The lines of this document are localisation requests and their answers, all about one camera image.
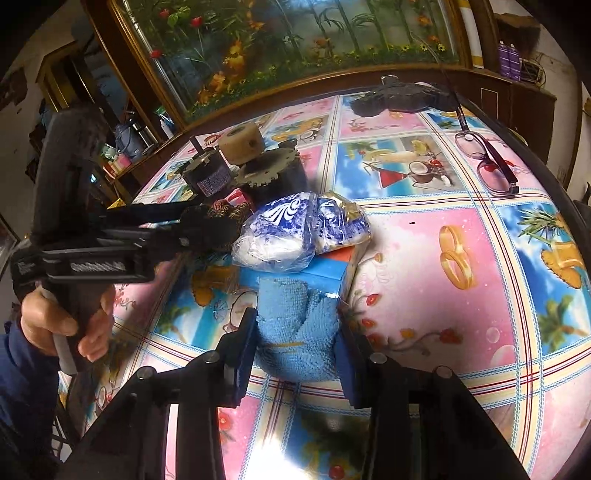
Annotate blue orange tissue pack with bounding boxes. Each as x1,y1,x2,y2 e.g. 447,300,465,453
238,244,365,301

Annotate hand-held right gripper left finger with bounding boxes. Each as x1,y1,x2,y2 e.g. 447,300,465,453
60,307,258,480

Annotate wooden side cabinet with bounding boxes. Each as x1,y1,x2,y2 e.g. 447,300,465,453
462,65,557,158

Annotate grey electric kettle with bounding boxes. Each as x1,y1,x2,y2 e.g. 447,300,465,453
113,121,144,160

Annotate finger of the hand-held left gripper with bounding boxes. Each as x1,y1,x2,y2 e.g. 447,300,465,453
105,201,195,230
139,232,228,260

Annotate small black electric motor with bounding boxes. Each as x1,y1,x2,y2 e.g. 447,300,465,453
178,134,232,197

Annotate dark wooden shelf cabinet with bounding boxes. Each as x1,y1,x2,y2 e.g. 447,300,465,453
34,44,181,204

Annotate large black electric motor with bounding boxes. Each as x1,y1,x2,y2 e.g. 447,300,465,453
235,141,308,204

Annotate dark cloth object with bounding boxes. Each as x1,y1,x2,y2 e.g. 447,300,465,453
348,76,460,118

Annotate person's left forearm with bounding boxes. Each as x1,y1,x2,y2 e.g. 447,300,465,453
0,318,63,480

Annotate blue white printed bag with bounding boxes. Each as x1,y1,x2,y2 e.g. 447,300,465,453
231,190,319,271
314,190,372,254

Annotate person's left hand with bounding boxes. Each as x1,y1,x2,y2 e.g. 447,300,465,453
21,285,116,364

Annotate purple framed eyeglasses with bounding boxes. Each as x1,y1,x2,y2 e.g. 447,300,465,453
455,129,520,198

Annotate blue towel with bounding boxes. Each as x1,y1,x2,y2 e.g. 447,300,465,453
254,274,345,384

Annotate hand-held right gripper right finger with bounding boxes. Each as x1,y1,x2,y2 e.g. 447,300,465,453
337,330,532,480

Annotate steel wool scrubber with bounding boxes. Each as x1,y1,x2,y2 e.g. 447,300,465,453
182,200,252,252

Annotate framed landscape painting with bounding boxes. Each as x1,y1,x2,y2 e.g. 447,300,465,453
108,0,474,123

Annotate thin grey wire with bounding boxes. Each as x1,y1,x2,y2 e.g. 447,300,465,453
416,37,468,134

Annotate pink box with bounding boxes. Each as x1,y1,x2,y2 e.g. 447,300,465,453
104,154,132,178

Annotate white rolled poster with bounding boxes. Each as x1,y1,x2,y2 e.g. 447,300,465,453
457,0,485,70

